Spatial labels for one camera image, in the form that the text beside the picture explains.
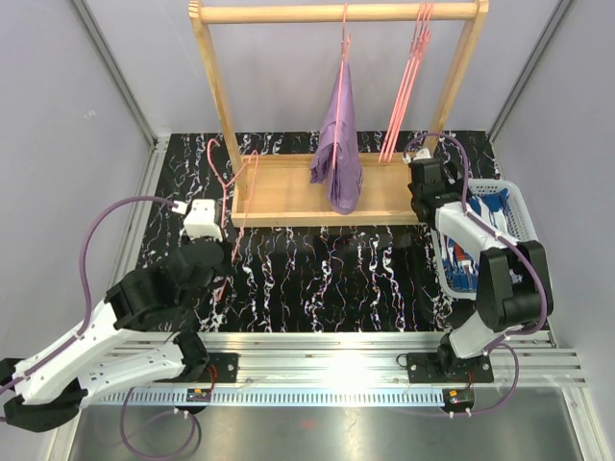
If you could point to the wooden clothes rack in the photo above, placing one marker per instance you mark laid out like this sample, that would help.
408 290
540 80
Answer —
274 192

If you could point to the pink hanger holding purple trousers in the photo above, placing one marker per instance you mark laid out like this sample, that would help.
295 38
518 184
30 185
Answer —
345 45

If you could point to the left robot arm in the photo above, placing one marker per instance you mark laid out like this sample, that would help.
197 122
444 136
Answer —
53 386

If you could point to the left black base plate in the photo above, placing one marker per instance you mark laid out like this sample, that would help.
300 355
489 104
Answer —
224 365

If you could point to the black marble pattern mat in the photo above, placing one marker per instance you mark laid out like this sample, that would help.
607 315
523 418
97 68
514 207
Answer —
314 279

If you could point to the white plastic basket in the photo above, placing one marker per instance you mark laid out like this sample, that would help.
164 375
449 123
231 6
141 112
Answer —
503 205

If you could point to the pink empty hanger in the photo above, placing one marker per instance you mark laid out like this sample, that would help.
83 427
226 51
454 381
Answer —
399 96
406 96
410 96

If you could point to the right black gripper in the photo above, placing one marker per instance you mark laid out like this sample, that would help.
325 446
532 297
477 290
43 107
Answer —
455 174

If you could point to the white slotted cable duct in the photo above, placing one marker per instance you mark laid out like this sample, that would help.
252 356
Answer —
278 397

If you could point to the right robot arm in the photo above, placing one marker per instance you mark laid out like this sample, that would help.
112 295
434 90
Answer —
514 294

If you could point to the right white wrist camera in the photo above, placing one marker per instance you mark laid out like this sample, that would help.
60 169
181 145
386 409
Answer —
413 156

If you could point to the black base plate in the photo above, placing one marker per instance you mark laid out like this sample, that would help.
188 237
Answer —
224 365
427 368

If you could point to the purple trousers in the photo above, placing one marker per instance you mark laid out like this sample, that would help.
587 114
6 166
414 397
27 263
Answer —
343 185

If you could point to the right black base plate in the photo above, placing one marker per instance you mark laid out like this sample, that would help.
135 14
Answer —
427 368

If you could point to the aluminium mounting rail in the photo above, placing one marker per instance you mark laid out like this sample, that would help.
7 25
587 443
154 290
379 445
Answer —
366 360

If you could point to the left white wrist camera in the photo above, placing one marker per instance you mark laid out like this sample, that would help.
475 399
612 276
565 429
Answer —
202 219

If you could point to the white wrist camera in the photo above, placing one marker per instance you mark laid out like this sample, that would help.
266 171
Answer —
413 156
202 219

